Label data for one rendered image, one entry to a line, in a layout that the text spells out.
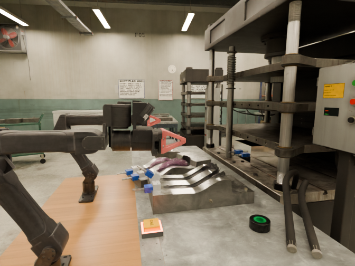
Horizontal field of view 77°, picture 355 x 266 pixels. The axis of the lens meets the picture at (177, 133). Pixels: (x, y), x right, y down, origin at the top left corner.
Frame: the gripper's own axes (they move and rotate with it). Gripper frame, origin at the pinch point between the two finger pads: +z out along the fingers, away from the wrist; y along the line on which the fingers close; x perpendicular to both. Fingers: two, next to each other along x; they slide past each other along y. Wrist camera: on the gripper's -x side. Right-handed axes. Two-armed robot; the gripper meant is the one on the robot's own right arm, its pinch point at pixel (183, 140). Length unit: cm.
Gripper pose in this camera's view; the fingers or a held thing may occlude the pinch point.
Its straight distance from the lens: 64.0
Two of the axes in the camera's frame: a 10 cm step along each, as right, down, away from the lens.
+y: -1.9, -1.7, 9.7
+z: 9.8, 0.1, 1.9
